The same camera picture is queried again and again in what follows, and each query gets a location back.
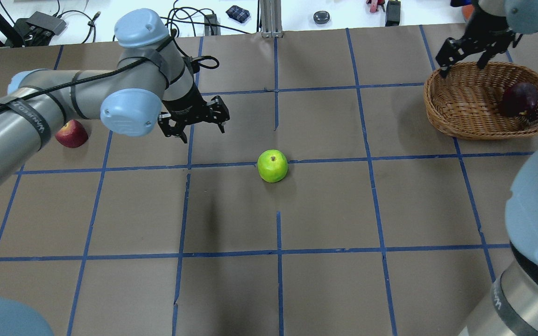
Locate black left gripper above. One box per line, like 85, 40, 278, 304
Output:
158, 84, 230, 143

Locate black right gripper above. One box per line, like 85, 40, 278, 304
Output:
436, 5, 522, 78

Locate dark red apple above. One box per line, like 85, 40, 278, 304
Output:
499, 82, 538, 117

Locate green apple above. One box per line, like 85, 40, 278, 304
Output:
256, 149, 289, 183

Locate red yellow apple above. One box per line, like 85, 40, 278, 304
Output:
54, 119, 89, 148

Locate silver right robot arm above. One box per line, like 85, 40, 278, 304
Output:
424, 0, 538, 336

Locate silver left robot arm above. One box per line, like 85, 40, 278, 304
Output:
0, 8, 230, 335

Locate wicker basket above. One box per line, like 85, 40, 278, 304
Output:
423, 62, 538, 140

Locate orange cylinder container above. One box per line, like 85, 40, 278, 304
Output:
460, 3, 474, 22

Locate black power adapter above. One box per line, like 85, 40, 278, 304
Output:
385, 0, 401, 26

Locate red small device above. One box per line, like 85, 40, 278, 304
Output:
366, 0, 386, 13

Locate dark blue small pouch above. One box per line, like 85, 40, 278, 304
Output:
226, 6, 251, 23

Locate dark round mouse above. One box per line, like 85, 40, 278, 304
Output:
312, 10, 331, 25

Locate grey usb hub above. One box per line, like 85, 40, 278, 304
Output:
13, 11, 68, 47

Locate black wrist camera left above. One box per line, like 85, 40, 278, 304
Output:
182, 55, 220, 75

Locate aluminium frame post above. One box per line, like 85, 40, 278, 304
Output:
258, 0, 283, 38

